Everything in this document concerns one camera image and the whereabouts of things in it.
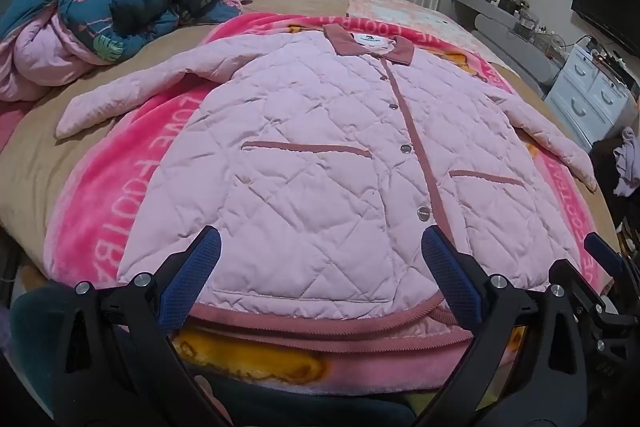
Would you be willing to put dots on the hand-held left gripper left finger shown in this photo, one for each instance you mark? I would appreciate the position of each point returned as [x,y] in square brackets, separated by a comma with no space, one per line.
[192,277]

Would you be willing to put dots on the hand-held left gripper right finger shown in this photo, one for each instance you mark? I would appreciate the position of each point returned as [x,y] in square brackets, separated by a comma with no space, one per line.
[450,277]

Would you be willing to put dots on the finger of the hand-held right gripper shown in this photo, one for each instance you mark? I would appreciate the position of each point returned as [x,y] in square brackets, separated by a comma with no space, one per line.
[599,248]
[575,282]

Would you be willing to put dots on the pink quilted jacket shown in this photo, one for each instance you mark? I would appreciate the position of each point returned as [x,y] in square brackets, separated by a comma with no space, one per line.
[310,157]

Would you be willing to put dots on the lilac cloth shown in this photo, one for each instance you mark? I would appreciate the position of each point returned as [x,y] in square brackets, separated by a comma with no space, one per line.
[627,162]

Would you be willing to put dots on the pink cartoon printed blanket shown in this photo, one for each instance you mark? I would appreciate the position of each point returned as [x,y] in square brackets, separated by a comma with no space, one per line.
[105,187]

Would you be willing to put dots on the white drawer cabinet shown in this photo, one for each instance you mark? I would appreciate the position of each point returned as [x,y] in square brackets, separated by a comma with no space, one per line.
[585,97]

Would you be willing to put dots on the dark teal clothing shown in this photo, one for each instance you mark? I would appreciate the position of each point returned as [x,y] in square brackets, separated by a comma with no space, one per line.
[30,337]

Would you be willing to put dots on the bed with tan sheet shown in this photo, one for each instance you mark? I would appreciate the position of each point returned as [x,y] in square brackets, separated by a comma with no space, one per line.
[35,167]

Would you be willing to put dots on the black television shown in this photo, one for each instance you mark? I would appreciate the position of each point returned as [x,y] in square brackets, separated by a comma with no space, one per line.
[607,7]

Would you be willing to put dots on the peach patterned cloth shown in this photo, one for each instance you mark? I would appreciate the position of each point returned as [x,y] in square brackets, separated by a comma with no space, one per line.
[395,9]

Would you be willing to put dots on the blue floral duvet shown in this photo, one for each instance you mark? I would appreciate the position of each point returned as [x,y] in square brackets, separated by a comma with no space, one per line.
[125,2]

